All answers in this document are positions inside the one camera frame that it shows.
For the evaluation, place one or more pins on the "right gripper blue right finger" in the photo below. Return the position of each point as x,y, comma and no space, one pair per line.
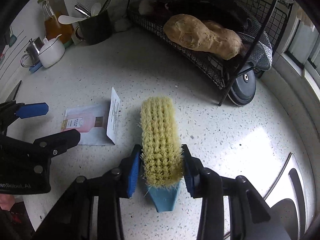
191,172

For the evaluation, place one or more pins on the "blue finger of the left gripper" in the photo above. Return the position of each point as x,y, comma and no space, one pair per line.
59,143
32,110

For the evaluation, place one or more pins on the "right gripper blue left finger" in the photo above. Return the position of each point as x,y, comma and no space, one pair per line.
133,170

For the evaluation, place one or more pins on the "yellow bristle blue scrub brush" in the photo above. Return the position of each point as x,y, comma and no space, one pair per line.
163,165

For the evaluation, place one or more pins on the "blue tray under pots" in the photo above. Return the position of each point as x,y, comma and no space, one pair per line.
35,68

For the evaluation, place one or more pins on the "pink printed paper leaflet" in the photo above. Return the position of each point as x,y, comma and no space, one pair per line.
97,124

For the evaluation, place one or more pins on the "small steel pitcher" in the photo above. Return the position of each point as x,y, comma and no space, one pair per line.
32,52

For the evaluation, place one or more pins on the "white ceramic sugar pot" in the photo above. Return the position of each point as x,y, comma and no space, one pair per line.
51,52

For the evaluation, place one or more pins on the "glass jar of amber liquid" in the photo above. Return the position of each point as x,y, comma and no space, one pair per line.
52,26

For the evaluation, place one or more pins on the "stainless steel sink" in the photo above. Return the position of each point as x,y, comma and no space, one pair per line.
291,198

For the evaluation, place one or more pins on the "white plastic spoon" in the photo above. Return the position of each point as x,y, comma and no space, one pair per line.
66,20

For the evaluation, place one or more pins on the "black utensil holder cup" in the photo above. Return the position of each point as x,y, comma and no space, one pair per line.
97,29

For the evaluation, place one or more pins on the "grey mesh cloth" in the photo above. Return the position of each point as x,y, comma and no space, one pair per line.
261,56

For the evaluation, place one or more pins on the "brown sweet potato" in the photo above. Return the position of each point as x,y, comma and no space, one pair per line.
191,33

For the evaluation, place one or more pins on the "black wire rack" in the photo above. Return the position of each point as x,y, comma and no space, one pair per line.
272,14

